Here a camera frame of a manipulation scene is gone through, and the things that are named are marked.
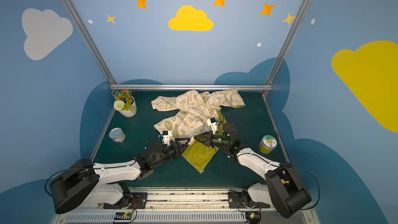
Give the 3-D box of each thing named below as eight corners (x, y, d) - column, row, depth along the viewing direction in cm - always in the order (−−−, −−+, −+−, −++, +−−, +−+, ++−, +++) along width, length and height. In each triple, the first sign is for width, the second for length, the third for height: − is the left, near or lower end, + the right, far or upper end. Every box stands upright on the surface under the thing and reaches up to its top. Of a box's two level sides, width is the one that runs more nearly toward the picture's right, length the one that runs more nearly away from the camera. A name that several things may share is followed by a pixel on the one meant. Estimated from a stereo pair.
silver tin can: (110, 142, 95) (106, 138, 91) (114, 132, 100) (111, 127, 95) (123, 142, 95) (120, 138, 91) (127, 132, 100) (124, 127, 96)
